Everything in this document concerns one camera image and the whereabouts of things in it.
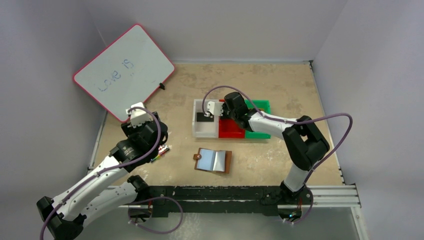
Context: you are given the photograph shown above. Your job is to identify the red plastic bin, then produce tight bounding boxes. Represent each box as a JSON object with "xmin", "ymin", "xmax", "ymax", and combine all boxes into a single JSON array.
[{"xmin": 218, "ymin": 116, "xmax": 245, "ymax": 139}]

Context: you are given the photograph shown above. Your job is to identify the pack of coloured markers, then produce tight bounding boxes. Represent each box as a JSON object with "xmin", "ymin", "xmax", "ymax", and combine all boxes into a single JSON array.
[{"xmin": 150, "ymin": 144, "xmax": 171, "ymax": 163}]

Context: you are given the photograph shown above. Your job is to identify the green plastic bin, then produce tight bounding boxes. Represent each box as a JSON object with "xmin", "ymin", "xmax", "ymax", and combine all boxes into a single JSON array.
[{"xmin": 244, "ymin": 99, "xmax": 271, "ymax": 140}]

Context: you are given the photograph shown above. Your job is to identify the white plastic bin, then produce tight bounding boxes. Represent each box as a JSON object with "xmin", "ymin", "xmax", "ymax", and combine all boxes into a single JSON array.
[{"xmin": 191, "ymin": 99, "xmax": 219, "ymax": 138}]

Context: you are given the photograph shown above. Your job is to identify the brown leather card holder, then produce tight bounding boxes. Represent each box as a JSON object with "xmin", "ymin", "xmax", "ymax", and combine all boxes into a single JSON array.
[{"xmin": 193, "ymin": 148, "xmax": 233, "ymax": 174}]

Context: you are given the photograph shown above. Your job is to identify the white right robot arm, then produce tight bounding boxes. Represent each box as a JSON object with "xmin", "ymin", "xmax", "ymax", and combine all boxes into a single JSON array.
[{"xmin": 223, "ymin": 92, "xmax": 330, "ymax": 197}]

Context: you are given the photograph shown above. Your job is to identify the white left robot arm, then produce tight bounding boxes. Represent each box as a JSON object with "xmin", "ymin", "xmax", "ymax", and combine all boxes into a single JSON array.
[{"xmin": 36, "ymin": 107, "xmax": 168, "ymax": 240}]

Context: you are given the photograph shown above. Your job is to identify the black credit card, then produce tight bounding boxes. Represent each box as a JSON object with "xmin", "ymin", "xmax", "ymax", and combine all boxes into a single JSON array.
[{"xmin": 195, "ymin": 112, "xmax": 215, "ymax": 123}]

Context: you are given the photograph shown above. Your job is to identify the pink framed whiteboard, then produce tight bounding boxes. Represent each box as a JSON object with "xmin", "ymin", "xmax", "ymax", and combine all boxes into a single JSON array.
[{"xmin": 73, "ymin": 23, "xmax": 175, "ymax": 122}]

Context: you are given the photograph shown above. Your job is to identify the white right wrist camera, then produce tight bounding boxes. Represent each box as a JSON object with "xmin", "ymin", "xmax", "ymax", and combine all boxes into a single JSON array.
[{"xmin": 204, "ymin": 101, "xmax": 224, "ymax": 117}]

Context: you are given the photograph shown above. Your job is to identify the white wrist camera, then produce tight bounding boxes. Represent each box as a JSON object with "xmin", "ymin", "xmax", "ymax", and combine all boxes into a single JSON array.
[
  {"xmin": 125, "ymin": 102, "xmax": 153, "ymax": 128},
  {"xmin": 204, "ymin": 101, "xmax": 224, "ymax": 117}
]

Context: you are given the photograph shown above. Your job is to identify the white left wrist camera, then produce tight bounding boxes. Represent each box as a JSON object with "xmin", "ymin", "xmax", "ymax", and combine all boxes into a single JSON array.
[{"xmin": 125, "ymin": 102, "xmax": 153, "ymax": 128}]

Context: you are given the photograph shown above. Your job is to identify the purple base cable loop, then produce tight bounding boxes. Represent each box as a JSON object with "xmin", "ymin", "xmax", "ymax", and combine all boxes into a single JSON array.
[{"xmin": 127, "ymin": 196, "xmax": 184, "ymax": 235}]

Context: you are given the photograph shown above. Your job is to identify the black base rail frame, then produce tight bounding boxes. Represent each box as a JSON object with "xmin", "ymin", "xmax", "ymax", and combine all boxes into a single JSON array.
[{"xmin": 67, "ymin": 180, "xmax": 362, "ymax": 218}]

